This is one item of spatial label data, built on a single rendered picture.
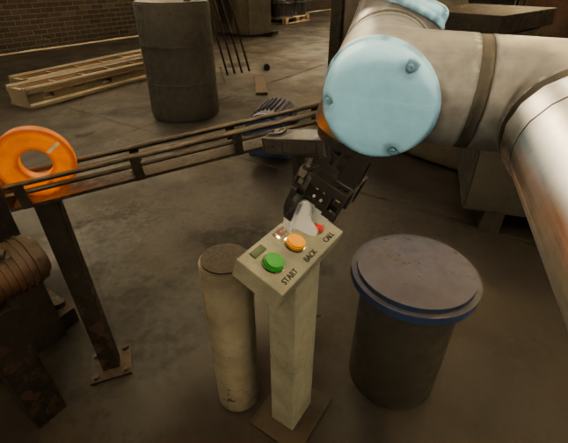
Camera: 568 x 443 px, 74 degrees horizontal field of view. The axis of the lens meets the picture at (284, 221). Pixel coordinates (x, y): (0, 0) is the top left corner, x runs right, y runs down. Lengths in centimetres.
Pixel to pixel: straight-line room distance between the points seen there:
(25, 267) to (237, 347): 53
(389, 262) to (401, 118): 74
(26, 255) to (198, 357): 61
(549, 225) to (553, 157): 4
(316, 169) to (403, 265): 55
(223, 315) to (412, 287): 45
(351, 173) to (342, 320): 98
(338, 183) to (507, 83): 27
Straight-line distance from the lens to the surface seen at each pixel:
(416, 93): 30
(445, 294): 97
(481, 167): 192
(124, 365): 139
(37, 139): 97
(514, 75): 33
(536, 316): 171
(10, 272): 105
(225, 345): 98
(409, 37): 33
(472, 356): 146
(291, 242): 74
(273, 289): 68
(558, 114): 28
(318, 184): 52
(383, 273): 98
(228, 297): 86
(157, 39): 329
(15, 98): 452
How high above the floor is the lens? 105
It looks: 33 degrees down
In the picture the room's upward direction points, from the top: straight up
